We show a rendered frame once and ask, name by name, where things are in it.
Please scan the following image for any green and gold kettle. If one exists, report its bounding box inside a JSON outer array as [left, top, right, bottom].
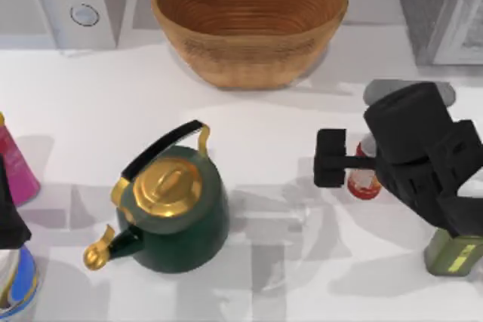
[[82, 119, 231, 274]]

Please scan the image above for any pale grey rounded box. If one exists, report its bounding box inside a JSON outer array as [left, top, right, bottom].
[[363, 78, 457, 109]]

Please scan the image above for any olive green box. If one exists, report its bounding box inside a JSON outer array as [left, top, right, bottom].
[[422, 228, 483, 278]]

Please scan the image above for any pale microwave oven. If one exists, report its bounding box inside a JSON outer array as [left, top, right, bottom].
[[0, 0, 123, 52]]

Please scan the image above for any brown woven basket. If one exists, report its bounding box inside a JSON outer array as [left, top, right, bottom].
[[151, 0, 349, 90]]

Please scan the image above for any blue and white cup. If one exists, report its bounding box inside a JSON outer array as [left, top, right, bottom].
[[0, 244, 39, 322]]

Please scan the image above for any smaller microwave knob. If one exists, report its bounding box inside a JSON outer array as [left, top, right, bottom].
[[69, 2, 100, 27]]

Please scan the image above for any pink bottle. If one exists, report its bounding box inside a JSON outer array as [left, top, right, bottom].
[[0, 112, 42, 208]]

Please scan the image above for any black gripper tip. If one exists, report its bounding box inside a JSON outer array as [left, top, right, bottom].
[[0, 152, 32, 251]]

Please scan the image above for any red bottle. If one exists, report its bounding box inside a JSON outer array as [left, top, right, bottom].
[[346, 140, 382, 200]]

